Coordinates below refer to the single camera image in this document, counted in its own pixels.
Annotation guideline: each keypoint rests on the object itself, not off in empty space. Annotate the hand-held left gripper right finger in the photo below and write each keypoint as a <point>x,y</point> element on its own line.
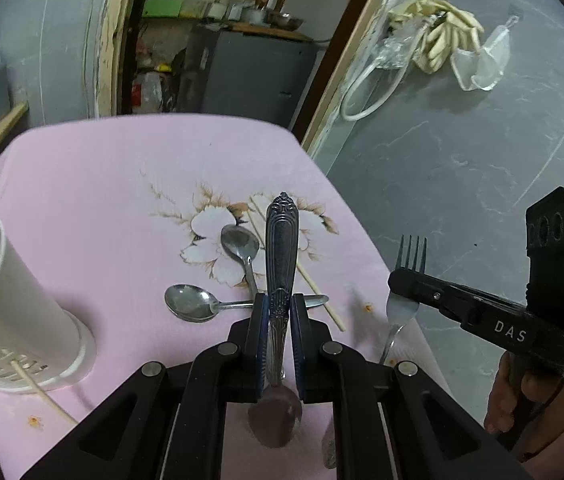
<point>298,340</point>

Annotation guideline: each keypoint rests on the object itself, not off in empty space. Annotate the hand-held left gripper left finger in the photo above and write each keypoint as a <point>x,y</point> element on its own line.
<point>261,340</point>

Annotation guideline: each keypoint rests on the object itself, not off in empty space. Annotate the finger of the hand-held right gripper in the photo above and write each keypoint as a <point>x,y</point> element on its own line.
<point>427,292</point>

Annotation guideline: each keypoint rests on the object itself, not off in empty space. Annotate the steel fork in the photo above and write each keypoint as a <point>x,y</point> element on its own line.
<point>402,310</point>

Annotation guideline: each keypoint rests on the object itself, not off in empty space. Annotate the wooden chopstick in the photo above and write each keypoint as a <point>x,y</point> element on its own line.
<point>319,295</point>
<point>37,384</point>

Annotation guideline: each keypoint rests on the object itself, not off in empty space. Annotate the white plastic utensil holder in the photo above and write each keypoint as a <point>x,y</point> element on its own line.
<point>37,300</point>

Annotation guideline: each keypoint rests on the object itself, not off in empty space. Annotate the person's right hand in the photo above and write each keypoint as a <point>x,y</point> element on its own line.
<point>499,400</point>

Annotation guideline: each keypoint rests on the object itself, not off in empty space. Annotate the pink floral tablecloth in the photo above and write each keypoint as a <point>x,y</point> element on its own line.
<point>112,210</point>

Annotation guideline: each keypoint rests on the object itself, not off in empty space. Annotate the clear plastic bag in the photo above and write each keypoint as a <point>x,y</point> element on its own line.
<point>482,70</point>
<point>394,50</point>

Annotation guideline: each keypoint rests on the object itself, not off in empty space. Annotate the cream rubber gloves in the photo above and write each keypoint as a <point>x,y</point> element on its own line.
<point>442,35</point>

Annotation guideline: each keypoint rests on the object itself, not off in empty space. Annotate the grey cabinet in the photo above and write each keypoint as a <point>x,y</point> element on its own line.
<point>252,80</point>

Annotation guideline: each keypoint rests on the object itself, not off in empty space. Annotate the clear plastic jug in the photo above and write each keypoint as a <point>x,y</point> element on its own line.
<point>154,89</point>

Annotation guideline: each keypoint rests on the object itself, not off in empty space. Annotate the red bottle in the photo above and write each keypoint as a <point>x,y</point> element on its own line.
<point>137,95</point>

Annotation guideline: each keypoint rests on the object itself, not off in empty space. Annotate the steel bowl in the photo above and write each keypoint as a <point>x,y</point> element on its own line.
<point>286,21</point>

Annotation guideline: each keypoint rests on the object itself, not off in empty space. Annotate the wooden board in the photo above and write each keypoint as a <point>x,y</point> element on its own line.
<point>262,31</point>

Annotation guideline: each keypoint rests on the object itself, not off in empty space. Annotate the steel pot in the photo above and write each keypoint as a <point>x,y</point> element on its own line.
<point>252,14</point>

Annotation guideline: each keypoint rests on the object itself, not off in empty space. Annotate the white lidded container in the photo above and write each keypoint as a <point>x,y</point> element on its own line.
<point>217,11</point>

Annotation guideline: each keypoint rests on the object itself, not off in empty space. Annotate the green box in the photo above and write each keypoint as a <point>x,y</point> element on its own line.
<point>162,7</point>

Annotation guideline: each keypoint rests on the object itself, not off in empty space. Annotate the worn door frame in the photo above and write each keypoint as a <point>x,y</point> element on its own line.
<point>107,60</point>

